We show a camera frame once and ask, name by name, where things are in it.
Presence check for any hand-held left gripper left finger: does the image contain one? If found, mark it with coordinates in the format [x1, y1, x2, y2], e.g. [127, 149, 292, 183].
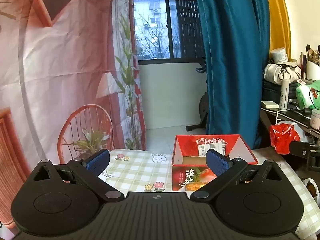
[32, 149, 125, 203]

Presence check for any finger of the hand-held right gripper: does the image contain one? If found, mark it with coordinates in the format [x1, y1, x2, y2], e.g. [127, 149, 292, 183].
[289, 141, 313, 157]

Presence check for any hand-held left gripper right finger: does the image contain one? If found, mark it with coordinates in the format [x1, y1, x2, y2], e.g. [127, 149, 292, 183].
[190, 149, 284, 203]

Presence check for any red cardboard box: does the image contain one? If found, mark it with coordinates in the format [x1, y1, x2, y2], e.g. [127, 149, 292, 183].
[171, 134, 258, 192]

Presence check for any red plastic bag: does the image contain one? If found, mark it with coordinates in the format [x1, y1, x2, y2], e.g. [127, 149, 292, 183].
[269, 123, 300, 155]

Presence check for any dark desk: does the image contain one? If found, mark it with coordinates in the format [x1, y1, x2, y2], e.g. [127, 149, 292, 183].
[259, 105, 320, 145]

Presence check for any white jar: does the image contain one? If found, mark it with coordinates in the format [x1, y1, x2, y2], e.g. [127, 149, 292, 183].
[310, 109, 320, 130]

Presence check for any white plastic bag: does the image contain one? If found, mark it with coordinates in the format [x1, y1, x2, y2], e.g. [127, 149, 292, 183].
[301, 177, 320, 207]

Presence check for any checked bunny print tablecloth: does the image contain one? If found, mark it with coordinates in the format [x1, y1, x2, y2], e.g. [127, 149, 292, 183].
[96, 149, 320, 240]

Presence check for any yellow sticky note pad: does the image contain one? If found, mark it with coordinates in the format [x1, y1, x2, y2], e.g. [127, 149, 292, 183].
[261, 100, 279, 109]

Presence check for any green plush toy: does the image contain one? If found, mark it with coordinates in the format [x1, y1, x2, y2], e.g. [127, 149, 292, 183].
[296, 80, 320, 110]

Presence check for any white spray bottle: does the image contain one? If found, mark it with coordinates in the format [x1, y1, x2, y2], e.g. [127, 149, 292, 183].
[279, 77, 290, 110]

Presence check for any black exercise bike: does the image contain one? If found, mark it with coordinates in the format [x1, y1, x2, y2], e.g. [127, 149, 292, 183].
[185, 57, 209, 133]

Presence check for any black case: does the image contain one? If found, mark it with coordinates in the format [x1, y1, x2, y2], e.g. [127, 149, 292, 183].
[262, 80, 298, 103]

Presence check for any white brush holder with brushes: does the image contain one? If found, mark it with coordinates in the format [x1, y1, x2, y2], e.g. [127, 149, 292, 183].
[300, 44, 320, 82]

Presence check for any pink printed backdrop cloth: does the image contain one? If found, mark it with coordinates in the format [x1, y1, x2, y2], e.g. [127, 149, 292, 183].
[0, 0, 147, 230]

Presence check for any white tape roll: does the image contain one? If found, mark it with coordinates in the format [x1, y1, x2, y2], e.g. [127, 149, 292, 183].
[270, 47, 289, 64]

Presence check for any teal curtain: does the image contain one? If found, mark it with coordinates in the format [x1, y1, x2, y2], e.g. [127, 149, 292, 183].
[194, 0, 270, 149]

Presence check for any yellow curtain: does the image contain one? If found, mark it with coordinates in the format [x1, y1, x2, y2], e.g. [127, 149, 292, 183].
[264, 0, 292, 63]

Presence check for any black framed window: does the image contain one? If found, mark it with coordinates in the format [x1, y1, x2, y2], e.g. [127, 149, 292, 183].
[134, 0, 205, 65]

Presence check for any white drawstring bag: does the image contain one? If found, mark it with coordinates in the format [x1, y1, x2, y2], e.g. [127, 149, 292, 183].
[264, 62, 302, 85]

